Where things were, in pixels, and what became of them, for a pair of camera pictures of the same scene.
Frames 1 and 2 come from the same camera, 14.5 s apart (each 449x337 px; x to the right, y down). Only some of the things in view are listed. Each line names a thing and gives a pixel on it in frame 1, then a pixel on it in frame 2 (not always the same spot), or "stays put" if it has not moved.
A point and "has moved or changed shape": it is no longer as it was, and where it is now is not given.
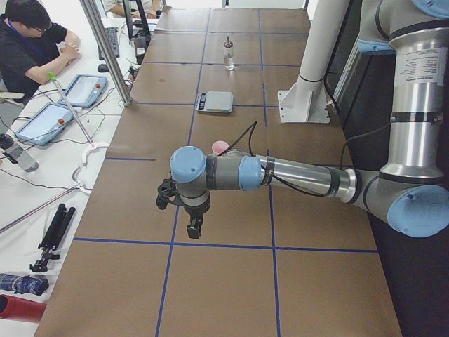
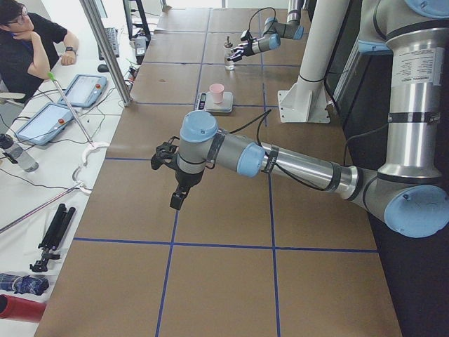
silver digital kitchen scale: x=215 y=102 stays put
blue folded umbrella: x=23 y=284 stays put
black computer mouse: x=102 y=68 stays put
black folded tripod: x=59 y=226 stays put
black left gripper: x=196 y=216 to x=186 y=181
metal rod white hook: x=78 y=185 stays put
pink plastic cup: x=219 y=146 has moved or changed shape
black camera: x=167 y=189 to x=165 y=153
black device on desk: x=138 y=31 stays put
